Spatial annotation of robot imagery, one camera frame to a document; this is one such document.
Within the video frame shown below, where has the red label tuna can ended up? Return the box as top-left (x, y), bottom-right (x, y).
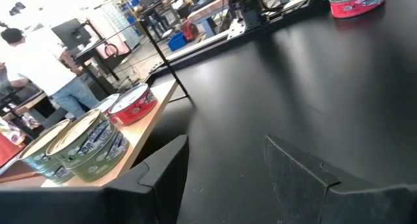
top-left (92, 92), bottom-right (122, 117)
top-left (328, 0), bottom-right (387, 20)
top-left (108, 83), bottom-right (158, 126)

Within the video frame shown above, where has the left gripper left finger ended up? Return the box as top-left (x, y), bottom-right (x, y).
top-left (0, 134), bottom-right (190, 224)

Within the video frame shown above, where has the green label tuna can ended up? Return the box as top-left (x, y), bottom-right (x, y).
top-left (45, 108), bottom-right (117, 169)
top-left (63, 131), bottom-right (130, 183)
top-left (17, 119), bottom-right (76, 185)

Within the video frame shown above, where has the black metal shelf frame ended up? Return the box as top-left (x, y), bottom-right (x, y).
top-left (73, 18), bottom-right (190, 104)

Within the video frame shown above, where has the person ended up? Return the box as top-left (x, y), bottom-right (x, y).
top-left (0, 27), bottom-right (100, 119)

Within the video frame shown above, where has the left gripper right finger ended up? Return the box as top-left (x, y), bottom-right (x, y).
top-left (263, 134), bottom-right (417, 224)

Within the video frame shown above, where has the black table mat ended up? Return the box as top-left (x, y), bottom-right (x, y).
top-left (130, 0), bottom-right (417, 224)

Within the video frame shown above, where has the orange hanging cloth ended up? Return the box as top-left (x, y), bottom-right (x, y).
top-left (0, 132), bottom-right (20, 168)

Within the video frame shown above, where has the black computer monitor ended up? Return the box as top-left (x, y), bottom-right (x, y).
top-left (51, 18), bottom-right (93, 51)

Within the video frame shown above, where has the wooden workbench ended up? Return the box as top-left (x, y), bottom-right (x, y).
top-left (187, 0), bottom-right (231, 38)

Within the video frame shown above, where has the blue plastic bin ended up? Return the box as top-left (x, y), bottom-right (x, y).
top-left (167, 31), bottom-right (189, 52)

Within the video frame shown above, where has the red tool bag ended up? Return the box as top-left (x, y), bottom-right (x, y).
top-left (180, 20), bottom-right (199, 42)

